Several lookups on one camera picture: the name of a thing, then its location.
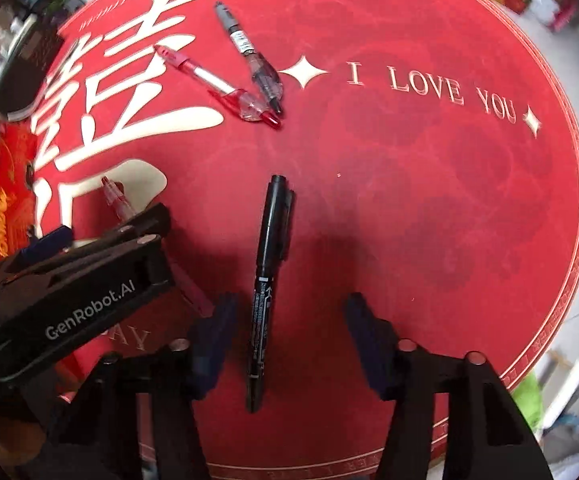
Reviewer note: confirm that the red retractable gel pen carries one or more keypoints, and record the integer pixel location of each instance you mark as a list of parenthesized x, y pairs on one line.
[(209, 80)]

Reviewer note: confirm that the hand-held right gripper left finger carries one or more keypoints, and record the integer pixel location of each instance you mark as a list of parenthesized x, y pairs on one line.
[(214, 340)]

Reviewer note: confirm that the red cardboard gift box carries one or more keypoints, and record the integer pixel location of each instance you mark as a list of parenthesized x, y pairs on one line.
[(4, 185)]

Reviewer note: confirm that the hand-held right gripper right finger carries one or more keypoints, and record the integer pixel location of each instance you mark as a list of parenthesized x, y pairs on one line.
[(372, 345)]

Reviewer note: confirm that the round red printed mat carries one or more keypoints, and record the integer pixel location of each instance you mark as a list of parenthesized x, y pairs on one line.
[(419, 185)]

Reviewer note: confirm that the black retractable gel pen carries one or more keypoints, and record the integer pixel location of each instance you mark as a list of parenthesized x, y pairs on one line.
[(249, 50)]

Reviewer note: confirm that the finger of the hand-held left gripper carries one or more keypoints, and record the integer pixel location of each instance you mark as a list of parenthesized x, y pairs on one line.
[(51, 242), (144, 222)]

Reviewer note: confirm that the black marker pen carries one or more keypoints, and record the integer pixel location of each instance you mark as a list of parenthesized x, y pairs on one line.
[(272, 240)]

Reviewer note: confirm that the translucent red pen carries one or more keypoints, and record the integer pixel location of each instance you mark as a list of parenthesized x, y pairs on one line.
[(117, 197)]

